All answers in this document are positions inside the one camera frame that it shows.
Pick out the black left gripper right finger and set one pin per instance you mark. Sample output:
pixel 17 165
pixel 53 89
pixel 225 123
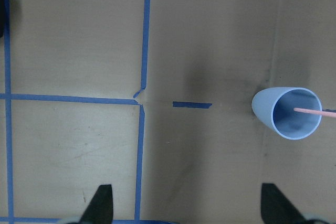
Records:
pixel 276 208

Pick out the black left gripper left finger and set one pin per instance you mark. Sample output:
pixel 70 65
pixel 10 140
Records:
pixel 100 208

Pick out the light blue plastic cup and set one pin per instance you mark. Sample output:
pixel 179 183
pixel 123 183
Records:
pixel 274 107

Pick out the pink chopstick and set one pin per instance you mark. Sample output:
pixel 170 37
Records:
pixel 316 112

